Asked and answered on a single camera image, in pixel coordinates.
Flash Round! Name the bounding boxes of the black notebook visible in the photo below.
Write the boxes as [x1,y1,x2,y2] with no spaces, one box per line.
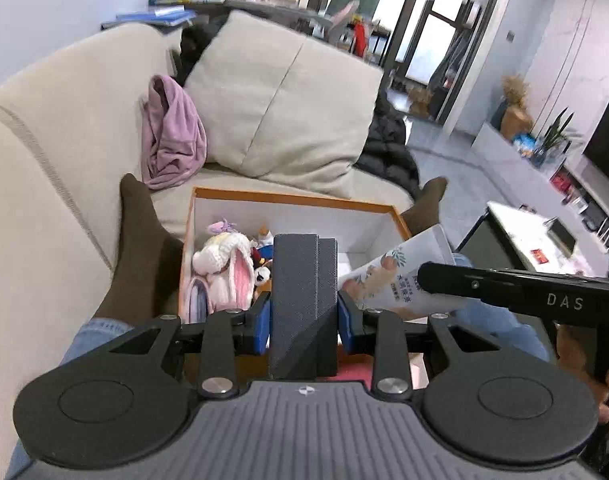
[547,217,577,253]

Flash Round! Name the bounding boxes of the black garment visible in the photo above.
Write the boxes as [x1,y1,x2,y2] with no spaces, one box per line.
[177,14,230,86]

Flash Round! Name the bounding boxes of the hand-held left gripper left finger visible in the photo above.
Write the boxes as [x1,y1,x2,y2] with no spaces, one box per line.
[107,294,273,400]

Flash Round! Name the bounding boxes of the black framed glass door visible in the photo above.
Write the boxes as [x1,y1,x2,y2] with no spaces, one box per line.
[299,0,515,136]

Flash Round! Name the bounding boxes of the beige fabric sofa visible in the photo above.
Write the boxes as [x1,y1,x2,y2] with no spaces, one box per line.
[0,22,416,361]

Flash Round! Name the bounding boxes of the grey desk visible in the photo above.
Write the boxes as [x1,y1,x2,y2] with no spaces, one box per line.
[194,0,345,31]

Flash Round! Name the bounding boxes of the grey chair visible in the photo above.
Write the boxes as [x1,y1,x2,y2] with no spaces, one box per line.
[327,0,362,43]

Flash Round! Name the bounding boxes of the beige sofa cushion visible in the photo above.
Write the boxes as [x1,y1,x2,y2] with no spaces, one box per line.
[184,10,385,198]

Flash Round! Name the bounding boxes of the white crochet bunny plush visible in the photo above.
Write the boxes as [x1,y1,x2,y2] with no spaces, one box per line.
[192,220,258,311]

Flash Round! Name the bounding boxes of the black puffer jacket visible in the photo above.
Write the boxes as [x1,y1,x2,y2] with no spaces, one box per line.
[354,95,421,198]

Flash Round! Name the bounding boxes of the pink crumpled garment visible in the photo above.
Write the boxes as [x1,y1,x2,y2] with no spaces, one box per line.
[141,74,208,191]

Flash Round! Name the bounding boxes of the dried flower bunch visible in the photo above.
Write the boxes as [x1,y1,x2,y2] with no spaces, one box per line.
[501,75,530,106]

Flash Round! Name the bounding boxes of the white marble coffee table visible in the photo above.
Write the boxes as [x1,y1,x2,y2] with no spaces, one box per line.
[457,201,609,278]

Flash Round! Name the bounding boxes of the white packet red label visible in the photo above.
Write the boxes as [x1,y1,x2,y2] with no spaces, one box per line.
[527,245,609,276]

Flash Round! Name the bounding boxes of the person's right hand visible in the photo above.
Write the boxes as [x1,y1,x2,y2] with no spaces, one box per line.
[554,324,609,423]

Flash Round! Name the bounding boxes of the white printed tube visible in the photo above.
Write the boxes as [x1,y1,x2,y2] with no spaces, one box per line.
[338,224,472,318]

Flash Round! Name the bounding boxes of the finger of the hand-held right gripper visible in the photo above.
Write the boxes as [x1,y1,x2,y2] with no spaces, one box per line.
[417,261,491,307]

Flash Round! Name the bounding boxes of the person's right leg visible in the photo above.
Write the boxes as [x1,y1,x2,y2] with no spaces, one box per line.
[451,252,555,361]

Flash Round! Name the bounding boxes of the glass vase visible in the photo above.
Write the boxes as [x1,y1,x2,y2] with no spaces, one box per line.
[531,145,560,169]

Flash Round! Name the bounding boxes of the small black table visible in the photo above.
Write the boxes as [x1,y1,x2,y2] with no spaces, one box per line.
[354,20,392,61]

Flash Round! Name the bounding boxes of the orange cardboard box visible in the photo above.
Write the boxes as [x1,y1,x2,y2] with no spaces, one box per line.
[178,186,427,396]

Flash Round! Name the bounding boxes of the blue folder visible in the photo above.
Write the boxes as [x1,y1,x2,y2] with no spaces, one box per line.
[100,5,198,31]

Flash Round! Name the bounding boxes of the dark grey textured case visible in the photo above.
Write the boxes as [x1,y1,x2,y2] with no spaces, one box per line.
[268,232,339,381]

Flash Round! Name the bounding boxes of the gold vase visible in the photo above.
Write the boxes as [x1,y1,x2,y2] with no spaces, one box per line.
[499,102,535,142]

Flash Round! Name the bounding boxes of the green leafy plant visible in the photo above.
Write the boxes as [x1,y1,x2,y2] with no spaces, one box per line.
[539,107,585,153]

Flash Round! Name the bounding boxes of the white low cabinet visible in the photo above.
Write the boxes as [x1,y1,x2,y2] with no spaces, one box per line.
[471,121,609,251]

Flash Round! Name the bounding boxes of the blue snack packet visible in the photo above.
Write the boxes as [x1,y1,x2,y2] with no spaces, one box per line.
[511,132,537,156]

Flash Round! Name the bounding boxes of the dark brown sock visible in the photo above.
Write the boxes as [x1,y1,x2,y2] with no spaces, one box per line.
[401,176,449,238]
[89,173,185,331]

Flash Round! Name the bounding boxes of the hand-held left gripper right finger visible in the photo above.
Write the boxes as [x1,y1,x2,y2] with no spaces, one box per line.
[337,292,505,401]

